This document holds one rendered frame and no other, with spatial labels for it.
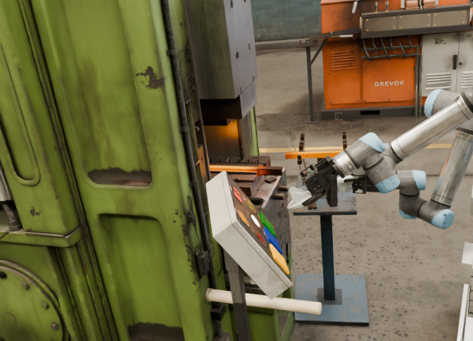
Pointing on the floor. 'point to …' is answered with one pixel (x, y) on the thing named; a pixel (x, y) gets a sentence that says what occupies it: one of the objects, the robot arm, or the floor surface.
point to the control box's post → (236, 284)
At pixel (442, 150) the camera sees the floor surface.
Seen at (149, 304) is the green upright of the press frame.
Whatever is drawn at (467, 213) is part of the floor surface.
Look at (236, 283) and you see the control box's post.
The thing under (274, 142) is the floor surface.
